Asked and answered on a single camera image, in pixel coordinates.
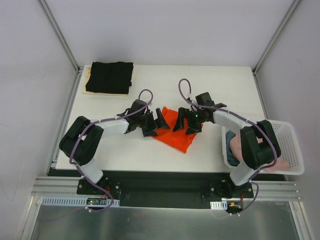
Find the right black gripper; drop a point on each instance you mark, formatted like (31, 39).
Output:
(189, 119)

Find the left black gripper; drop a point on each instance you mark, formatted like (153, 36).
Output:
(150, 122)

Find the orange t shirt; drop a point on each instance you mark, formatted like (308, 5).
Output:
(178, 140)

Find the pink t shirt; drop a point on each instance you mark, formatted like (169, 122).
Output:
(281, 165)

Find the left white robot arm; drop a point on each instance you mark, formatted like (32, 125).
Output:
(82, 139)

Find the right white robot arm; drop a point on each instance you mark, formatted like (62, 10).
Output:
(259, 146)

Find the teal blue t shirt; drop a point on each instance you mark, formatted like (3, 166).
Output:
(230, 136)

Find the folded black t shirt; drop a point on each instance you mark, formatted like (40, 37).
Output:
(113, 78)

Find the folded beige t shirt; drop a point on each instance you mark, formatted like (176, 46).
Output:
(87, 75)

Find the white plastic laundry basket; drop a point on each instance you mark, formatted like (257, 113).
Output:
(290, 149)

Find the left green circuit board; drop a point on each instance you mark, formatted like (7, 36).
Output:
(96, 202)

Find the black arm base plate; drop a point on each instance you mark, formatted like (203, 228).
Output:
(179, 190)

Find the right white cable duct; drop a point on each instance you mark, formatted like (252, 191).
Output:
(219, 205)

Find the right aluminium frame post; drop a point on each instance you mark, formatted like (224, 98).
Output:
(276, 35)

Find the aluminium frame post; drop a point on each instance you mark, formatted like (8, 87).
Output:
(276, 35)
(58, 33)

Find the left aluminium frame post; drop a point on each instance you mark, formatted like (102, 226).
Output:
(58, 33)

